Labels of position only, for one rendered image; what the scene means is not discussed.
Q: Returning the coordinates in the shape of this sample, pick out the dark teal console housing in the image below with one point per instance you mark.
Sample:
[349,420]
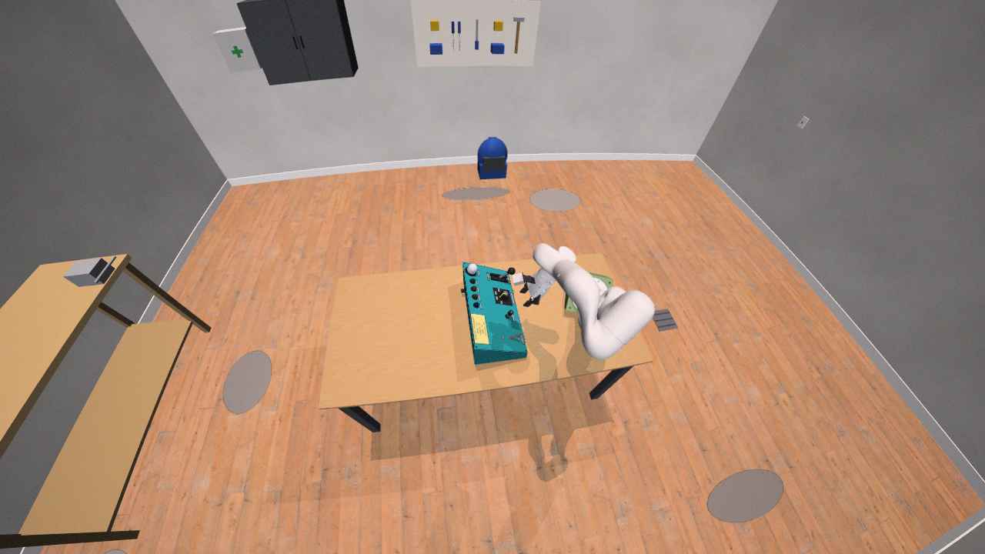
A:
[490,302]

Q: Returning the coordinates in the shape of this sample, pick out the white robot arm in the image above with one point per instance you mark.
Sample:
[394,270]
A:
[605,335]

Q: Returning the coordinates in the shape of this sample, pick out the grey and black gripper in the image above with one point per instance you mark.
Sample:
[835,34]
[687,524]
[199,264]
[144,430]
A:
[536,291]

